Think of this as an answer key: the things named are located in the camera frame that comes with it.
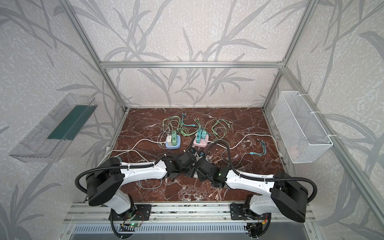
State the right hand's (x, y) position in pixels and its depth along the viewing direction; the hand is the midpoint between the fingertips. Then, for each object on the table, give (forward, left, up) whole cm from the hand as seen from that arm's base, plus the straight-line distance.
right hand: (200, 164), depth 84 cm
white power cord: (+12, +44, -5) cm, 46 cm away
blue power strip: (+14, +20, -3) cm, 25 cm away
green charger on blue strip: (+16, +17, +2) cm, 23 cm away
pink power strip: (+16, -2, -4) cm, 17 cm away
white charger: (+15, +20, +3) cm, 25 cm away
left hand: (+1, +4, -2) cm, 4 cm away
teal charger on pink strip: (+20, 0, +1) cm, 20 cm away
